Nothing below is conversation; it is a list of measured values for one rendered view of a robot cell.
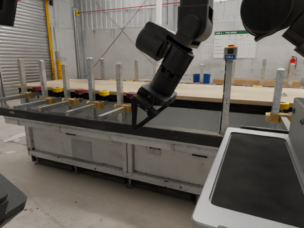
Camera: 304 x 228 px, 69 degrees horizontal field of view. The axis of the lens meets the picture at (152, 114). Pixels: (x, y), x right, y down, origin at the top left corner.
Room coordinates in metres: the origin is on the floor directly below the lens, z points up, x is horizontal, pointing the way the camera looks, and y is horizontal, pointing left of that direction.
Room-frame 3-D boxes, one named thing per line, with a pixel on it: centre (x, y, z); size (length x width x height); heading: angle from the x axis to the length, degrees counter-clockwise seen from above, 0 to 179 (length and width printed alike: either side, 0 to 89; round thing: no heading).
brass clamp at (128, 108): (1.58, 0.21, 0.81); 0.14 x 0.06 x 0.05; 67
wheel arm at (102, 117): (1.49, 0.23, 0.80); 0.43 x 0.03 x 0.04; 157
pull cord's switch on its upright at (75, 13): (3.12, 1.00, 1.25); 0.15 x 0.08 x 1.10; 67
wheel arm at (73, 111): (1.58, 0.46, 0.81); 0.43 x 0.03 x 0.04; 157
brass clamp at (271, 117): (1.19, -0.71, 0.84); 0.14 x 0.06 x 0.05; 67
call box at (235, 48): (1.30, -0.45, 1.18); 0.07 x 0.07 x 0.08; 67
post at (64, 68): (1.78, 0.69, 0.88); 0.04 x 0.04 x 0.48; 67
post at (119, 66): (1.59, 0.23, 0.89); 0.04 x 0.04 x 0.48; 67
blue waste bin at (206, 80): (6.93, -1.56, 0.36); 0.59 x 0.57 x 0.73; 157
